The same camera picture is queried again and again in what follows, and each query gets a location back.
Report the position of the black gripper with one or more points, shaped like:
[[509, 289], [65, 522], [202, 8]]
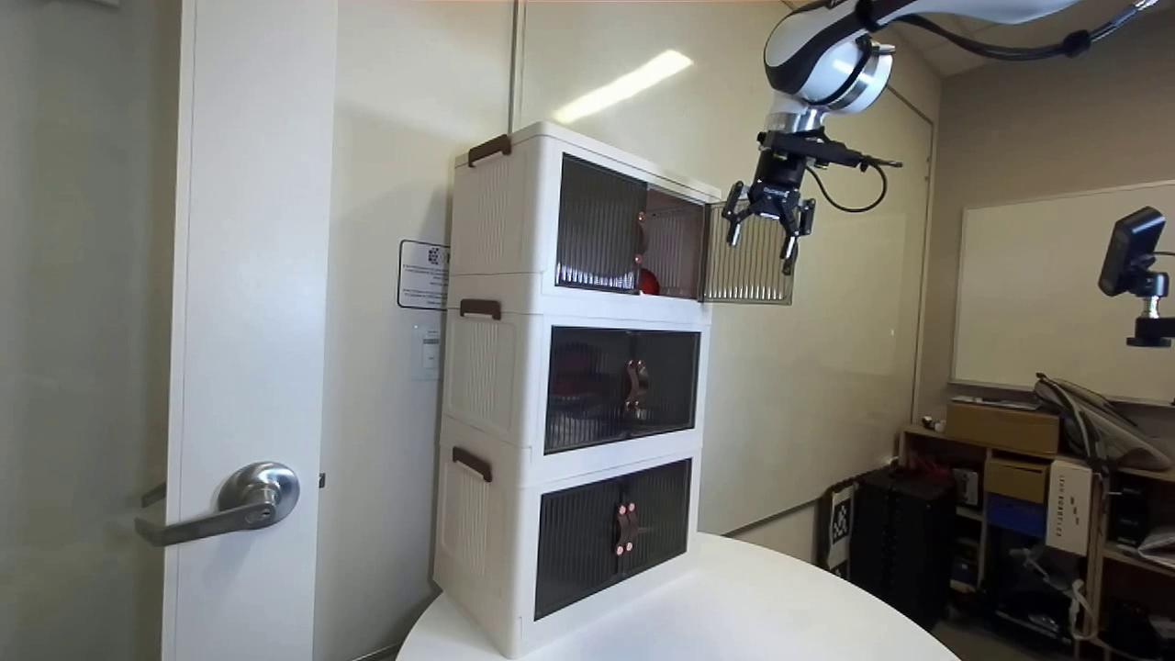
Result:
[[779, 185]]

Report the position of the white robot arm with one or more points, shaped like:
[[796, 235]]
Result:
[[821, 60]]

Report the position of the red object inside cabinet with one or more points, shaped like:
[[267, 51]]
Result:
[[646, 280]]

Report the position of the wooden shelf unit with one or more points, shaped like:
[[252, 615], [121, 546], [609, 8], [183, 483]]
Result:
[[924, 438]]

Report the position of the black framed white board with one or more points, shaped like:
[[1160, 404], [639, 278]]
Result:
[[843, 525]]

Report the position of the large cardboard box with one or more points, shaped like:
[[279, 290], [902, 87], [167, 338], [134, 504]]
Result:
[[1003, 429]]

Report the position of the black storage case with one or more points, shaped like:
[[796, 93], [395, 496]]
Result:
[[905, 553]]

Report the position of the small cardboard box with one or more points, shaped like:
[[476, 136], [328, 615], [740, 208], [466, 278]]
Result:
[[1013, 480]]

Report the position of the blue storage bin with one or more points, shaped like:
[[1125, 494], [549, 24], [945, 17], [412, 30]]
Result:
[[1013, 515]]

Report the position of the grey plastic cover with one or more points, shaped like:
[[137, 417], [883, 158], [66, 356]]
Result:
[[1102, 422]]

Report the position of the white upright box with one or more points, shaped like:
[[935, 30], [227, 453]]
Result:
[[1069, 509]]

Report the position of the white room door with glass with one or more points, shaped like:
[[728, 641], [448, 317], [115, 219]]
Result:
[[258, 243]]

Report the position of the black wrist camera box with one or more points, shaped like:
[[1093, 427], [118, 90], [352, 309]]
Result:
[[832, 153]]

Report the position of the white three-tier cabinet frame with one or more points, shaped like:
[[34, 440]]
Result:
[[499, 232]]

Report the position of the paper wall sign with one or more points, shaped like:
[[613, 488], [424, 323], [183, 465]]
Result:
[[418, 278]]

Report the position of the black camera on stand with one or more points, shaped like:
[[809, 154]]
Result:
[[1131, 252]]

